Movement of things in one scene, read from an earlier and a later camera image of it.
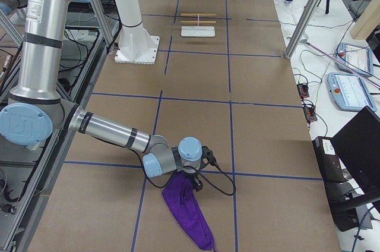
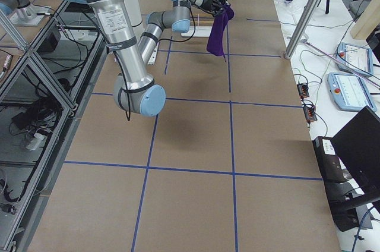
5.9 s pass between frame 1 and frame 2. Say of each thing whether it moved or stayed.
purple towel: moved
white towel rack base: stayed
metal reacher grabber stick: stayed
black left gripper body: moved
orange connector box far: stayed
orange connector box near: stayed
